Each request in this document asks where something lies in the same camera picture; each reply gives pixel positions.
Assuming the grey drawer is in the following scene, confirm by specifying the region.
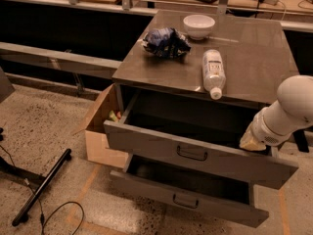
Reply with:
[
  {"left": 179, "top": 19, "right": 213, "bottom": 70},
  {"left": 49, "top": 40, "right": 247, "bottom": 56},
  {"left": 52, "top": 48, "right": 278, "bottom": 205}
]
[
  {"left": 104, "top": 90, "right": 298, "bottom": 189},
  {"left": 111, "top": 155, "right": 269, "bottom": 227}
]

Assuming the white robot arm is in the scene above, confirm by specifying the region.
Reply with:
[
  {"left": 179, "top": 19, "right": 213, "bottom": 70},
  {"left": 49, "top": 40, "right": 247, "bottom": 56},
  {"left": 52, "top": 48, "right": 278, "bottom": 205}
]
[{"left": 240, "top": 75, "right": 313, "bottom": 151}]

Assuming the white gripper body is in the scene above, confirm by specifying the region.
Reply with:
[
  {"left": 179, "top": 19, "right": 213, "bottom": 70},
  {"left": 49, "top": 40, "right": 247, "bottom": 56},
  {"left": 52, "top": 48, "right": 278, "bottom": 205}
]
[{"left": 251, "top": 108, "right": 290, "bottom": 146}]

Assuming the crumpled blue chip bag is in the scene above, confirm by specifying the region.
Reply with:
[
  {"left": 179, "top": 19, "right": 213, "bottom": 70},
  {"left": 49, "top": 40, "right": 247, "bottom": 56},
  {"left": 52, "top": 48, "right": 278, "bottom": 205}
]
[{"left": 142, "top": 27, "right": 191, "bottom": 59}]

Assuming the white ceramic bowl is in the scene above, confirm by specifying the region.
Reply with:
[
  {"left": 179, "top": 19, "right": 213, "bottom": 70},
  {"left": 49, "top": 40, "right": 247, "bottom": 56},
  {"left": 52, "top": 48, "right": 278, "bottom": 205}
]
[{"left": 183, "top": 15, "right": 215, "bottom": 40}]

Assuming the grey metal bench rail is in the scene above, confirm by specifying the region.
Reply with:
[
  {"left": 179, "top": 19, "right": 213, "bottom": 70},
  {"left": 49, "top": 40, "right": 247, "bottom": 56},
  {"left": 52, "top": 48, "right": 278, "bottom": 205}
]
[{"left": 0, "top": 42, "right": 121, "bottom": 79}]

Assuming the cardboard box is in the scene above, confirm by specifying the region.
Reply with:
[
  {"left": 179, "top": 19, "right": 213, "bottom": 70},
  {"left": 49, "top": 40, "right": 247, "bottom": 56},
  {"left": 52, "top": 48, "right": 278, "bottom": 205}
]
[{"left": 72, "top": 85, "right": 128, "bottom": 168}]

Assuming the clear plastic water bottle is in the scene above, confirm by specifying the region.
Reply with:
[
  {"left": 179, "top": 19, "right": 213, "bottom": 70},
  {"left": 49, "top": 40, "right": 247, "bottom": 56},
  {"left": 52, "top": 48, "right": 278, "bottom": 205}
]
[{"left": 202, "top": 49, "right": 226, "bottom": 100}]

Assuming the grey bottom drawer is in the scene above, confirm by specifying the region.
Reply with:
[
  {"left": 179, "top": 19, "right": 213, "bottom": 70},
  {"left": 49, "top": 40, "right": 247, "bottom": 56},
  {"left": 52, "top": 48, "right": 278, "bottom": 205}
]
[{"left": 111, "top": 155, "right": 269, "bottom": 227}]

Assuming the grey metal drawer cabinet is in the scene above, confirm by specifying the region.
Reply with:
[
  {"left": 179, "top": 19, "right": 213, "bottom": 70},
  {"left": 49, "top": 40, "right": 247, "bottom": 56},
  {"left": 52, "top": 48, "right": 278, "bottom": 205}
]
[{"left": 112, "top": 9, "right": 302, "bottom": 149}]

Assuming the black stand leg bar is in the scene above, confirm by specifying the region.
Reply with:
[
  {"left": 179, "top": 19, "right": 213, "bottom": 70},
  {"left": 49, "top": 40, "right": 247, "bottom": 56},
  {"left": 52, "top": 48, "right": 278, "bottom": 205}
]
[{"left": 12, "top": 149, "right": 71, "bottom": 227}]

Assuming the grey top drawer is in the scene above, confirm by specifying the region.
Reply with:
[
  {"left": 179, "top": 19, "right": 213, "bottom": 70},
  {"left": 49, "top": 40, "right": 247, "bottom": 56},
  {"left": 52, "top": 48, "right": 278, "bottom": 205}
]
[{"left": 104, "top": 90, "right": 298, "bottom": 189}]

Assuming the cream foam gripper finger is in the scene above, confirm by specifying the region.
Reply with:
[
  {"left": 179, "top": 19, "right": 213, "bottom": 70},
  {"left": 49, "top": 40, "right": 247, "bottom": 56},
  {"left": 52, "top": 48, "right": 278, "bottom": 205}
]
[{"left": 240, "top": 125, "right": 266, "bottom": 151}]

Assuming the black floor cable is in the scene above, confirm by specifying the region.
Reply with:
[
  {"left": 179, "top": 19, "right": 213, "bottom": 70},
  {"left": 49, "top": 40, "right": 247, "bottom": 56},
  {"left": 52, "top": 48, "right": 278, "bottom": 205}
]
[{"left": 0, "top": 144, "right": 85, "bottom": 235}]

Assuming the green item in box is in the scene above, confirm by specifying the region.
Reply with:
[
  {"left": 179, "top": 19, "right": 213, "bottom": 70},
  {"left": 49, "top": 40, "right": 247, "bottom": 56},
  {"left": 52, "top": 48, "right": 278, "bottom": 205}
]
[{"left": 109, "top": 111, "right": 118, "bottom": 122}]

